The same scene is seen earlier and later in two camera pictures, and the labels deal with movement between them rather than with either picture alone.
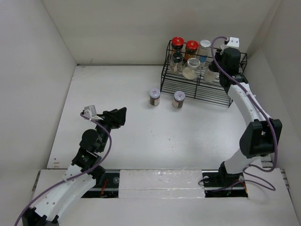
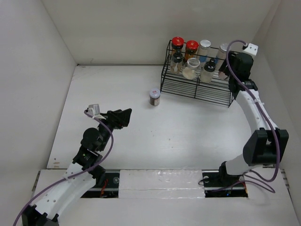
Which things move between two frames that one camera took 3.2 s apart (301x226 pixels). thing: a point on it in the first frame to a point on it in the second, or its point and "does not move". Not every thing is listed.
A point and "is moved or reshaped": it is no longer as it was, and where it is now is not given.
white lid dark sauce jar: [154, 97] does not move
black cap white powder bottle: [210, 74] is moved or reshaped
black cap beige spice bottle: [176, 62] does not move
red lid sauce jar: [192, 47] does not move
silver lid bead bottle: [205, 45] does not move
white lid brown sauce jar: [178, 101] is moved or reshaped
